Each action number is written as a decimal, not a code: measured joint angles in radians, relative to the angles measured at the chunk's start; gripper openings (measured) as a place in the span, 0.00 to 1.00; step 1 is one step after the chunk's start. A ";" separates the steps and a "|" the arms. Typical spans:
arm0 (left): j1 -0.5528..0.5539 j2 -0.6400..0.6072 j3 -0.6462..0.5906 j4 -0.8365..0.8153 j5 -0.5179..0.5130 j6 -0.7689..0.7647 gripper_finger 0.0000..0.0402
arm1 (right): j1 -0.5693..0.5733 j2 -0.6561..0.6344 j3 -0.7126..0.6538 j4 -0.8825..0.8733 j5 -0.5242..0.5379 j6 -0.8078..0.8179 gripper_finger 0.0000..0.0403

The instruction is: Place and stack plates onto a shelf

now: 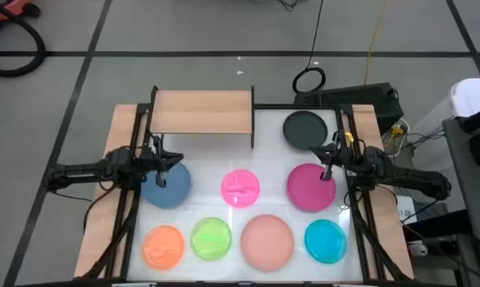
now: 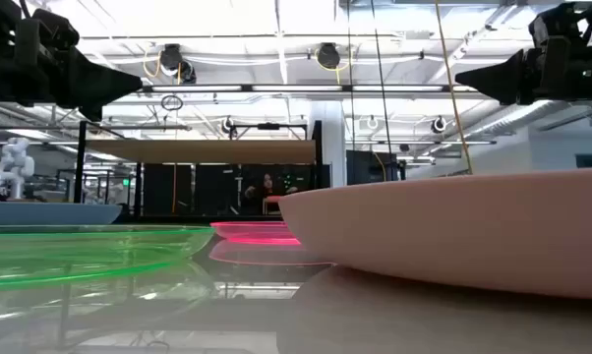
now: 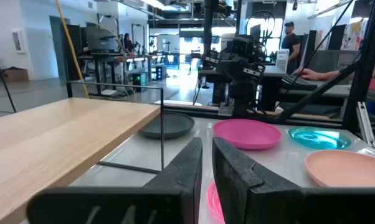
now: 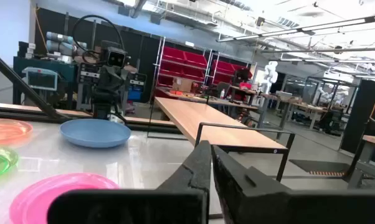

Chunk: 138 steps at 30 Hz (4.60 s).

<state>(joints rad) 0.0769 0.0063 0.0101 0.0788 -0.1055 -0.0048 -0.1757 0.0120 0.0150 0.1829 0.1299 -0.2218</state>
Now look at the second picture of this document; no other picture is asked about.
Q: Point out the person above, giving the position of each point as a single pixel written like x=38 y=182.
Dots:
x=266 y=189

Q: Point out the black partition panels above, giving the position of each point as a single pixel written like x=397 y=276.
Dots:
x=212 y=189

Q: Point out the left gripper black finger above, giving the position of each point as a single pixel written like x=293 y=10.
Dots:
x=99 y=81

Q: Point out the long ceiling light bar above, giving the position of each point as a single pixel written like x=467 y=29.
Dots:
x=296 y=88

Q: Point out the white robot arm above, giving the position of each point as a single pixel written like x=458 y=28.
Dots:
x=13 y=162

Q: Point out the black monitor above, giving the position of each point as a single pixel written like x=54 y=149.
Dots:
x=367 y=167

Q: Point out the silver air duct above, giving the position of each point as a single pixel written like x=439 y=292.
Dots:
x=522 y=120

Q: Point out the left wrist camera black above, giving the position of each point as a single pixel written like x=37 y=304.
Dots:
x=55 y=29

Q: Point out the salmon pink opaque plate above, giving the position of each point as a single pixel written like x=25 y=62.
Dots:
x=448 y=231

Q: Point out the translucent green divided plate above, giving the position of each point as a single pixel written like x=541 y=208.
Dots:
x=79 y=251

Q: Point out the blue opaque plate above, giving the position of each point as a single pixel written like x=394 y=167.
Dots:
x=45 y=214

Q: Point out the translucent pink divided plate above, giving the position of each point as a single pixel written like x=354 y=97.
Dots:
x=256 y=231

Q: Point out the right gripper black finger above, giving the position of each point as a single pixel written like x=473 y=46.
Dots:
x=497 y=78

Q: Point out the small wooden stool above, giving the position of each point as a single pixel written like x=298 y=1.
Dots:
x=271 y=199

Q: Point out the wooden shelf with black frame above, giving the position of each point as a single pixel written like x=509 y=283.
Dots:
x=202 y=151

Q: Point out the black table frame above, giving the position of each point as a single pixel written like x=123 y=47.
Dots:
x=178 y=219

